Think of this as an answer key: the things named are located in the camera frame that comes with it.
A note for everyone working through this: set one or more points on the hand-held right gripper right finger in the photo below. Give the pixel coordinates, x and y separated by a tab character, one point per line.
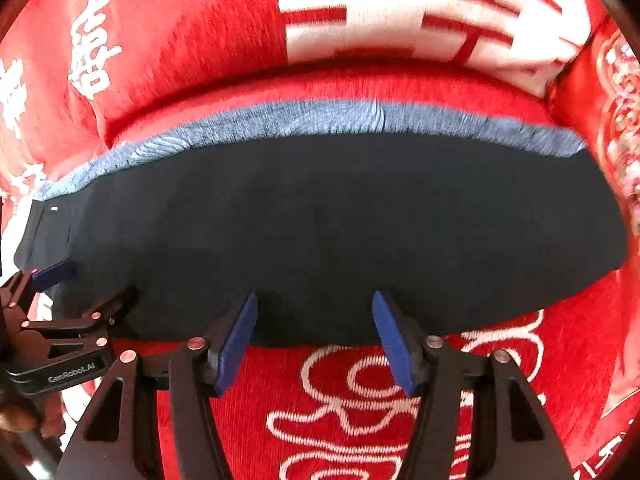
392	340

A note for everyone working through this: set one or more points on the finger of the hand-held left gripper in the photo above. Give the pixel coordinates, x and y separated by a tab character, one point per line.
54	272
116	305

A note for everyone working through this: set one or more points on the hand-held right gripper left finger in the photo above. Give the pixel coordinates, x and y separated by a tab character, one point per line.
239	340

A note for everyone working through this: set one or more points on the red printed sofa cover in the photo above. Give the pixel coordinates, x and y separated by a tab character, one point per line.
200	35

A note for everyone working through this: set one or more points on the red embroidered cushion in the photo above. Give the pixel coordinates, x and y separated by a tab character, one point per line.
617	110

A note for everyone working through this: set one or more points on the black pants with blue waistband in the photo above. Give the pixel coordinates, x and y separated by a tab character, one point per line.
325	220

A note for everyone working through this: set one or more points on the person's left hand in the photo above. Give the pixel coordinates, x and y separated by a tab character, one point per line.
50	417

